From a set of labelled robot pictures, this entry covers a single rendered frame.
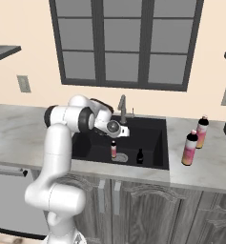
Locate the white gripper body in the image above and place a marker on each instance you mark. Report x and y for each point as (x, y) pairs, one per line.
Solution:
(124, 131)

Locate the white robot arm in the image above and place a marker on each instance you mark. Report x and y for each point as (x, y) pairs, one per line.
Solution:
(57, 152)

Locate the small pink bottle black cap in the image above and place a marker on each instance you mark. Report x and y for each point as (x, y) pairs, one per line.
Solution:
(113, 150)

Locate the grey sink tap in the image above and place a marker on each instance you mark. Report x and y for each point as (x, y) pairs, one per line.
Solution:
(122, 109)

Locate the grey sink drain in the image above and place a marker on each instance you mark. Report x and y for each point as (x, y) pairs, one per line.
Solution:
(121, 157)

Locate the black kitchen sink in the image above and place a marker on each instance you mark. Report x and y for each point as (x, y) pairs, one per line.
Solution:
(149, 139)

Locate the large pink bottle black cap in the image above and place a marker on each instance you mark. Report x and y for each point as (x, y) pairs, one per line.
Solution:
(201, 133)
(189, 151)

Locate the grey wooden cupboard door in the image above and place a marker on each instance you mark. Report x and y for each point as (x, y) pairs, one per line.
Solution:
(149, 216)
(90, 206)
(216, 222)

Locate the dark framed window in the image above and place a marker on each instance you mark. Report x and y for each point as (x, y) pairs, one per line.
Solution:
(127, 41)

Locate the grey dishwasher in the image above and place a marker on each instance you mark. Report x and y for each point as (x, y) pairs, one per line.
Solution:
(9, 203)

